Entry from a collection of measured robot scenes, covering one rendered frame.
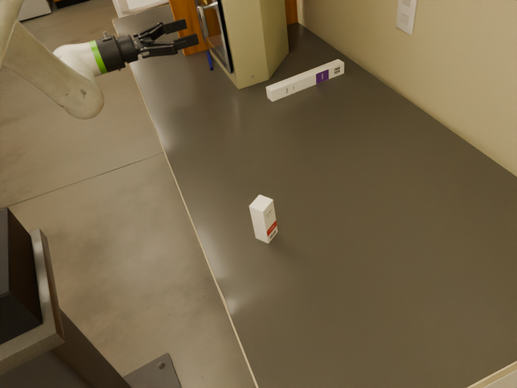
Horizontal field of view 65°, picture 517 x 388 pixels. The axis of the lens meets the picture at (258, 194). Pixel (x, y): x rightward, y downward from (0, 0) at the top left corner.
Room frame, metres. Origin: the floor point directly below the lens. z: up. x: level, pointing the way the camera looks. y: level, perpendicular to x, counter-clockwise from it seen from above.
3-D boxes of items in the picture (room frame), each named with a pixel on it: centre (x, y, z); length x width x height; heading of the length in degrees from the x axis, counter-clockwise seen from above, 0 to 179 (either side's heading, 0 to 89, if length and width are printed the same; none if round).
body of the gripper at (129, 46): (1.20, 0.27, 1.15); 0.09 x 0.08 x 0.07; 105
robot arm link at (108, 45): (1.18, 0.34, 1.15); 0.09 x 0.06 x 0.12; 15
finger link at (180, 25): (1.30, 0.16, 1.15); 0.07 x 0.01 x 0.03; 105
